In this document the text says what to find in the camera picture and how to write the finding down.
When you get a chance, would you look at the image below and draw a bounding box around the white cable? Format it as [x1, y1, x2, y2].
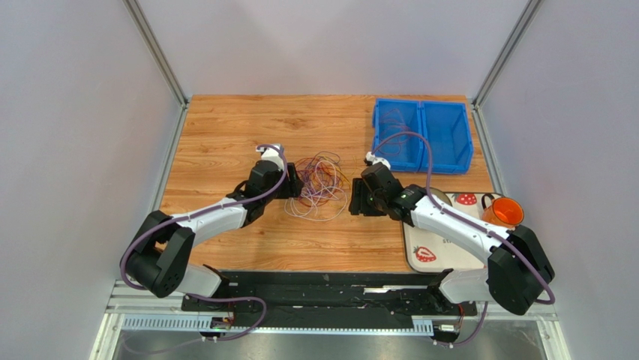
[283, 174, 349, 222]

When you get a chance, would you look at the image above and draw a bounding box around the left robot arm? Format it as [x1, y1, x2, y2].
[120, 160, 303, 298]

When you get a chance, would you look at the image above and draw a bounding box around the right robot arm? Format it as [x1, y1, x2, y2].
[349, 162, 557, 316]

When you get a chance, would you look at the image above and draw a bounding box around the beige bowl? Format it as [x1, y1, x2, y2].
[430, 187, 452, 209]

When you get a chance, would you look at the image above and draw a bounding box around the strawberry print tray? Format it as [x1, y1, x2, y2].
[402, 196, 508, 273]

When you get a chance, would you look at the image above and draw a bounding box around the blue plastic bin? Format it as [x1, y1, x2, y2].
[371, 98, 474, 175]

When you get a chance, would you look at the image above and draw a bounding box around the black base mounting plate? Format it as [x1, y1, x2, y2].
[181, 271, 480, 330]

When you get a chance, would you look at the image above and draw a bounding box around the orange plastic cup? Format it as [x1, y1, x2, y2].
[481, 193, 525, 228]

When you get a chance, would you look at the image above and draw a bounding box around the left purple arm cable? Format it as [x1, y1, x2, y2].
[119, 143, 290, 343]

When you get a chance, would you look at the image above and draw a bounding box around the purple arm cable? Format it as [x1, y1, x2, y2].
[370, 130, 556, 348]
[119, 143, 290, 343]

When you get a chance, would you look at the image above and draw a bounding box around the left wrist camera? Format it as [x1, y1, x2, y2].
[256, 143, 287, 171]

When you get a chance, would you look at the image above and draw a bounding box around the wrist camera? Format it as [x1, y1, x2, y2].
[364, 151, 391, 170]
[256, 143, 287, 171]

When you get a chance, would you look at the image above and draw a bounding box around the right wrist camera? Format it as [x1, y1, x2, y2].
[364, 151, 391, 170]

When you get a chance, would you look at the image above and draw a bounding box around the yellow cable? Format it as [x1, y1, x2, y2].
[319, 159, 356, 201]

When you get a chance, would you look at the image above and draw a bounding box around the left aluminium corner post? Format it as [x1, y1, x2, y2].
[122, 0, 189, 108]

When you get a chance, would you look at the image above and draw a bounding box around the aluminium corner post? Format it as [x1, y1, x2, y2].
[472, 0, 545, 108]
[122, 0, 189, 108]

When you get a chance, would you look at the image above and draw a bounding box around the aluminium frame rail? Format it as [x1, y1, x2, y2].
[102, 280, 557, 337]

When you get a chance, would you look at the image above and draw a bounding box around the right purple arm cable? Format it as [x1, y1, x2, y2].
[370, 130, 556, 348]

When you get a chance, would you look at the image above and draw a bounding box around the right aluminium corner post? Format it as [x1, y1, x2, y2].
[472, 0, 545, 108]

